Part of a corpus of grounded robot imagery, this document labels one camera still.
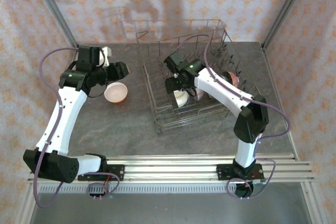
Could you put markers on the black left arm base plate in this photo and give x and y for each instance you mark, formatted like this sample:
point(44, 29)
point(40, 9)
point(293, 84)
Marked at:
point(118, 172)

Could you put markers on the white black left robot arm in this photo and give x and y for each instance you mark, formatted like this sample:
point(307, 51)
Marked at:
point(63, 119)

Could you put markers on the aluminium frame leg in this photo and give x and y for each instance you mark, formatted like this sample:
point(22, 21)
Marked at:
point(26, 203)
point(315, 203)

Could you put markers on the aluminium table edge rail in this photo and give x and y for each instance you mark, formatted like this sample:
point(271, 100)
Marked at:
point(281, 103)

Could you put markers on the aluminium frame post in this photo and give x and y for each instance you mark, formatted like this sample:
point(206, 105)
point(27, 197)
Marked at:
point(285, 9)
point(53, 9)

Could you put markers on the pink glazed bowl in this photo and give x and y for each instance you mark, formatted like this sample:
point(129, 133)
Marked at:
point(233, 78)

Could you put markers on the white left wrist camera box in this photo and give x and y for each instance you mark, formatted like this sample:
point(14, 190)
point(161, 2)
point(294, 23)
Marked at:
point(106, 56)

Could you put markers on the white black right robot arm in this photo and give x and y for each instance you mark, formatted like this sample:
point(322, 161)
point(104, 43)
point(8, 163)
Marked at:
point(225, 93)

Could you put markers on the aluminium mounting rail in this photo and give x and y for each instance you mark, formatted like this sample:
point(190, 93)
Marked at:
point(168, 169)

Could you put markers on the orange bowl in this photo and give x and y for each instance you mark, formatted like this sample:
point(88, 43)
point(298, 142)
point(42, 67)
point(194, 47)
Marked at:
point(115, 91)

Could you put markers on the white bowl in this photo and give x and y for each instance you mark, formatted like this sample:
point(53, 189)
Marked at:
point(181, 100)

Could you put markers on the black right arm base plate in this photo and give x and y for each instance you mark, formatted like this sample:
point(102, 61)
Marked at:
point(223, 172)

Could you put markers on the black curved device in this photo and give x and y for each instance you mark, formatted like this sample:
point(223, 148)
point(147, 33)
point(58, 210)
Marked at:
point(246, 191)

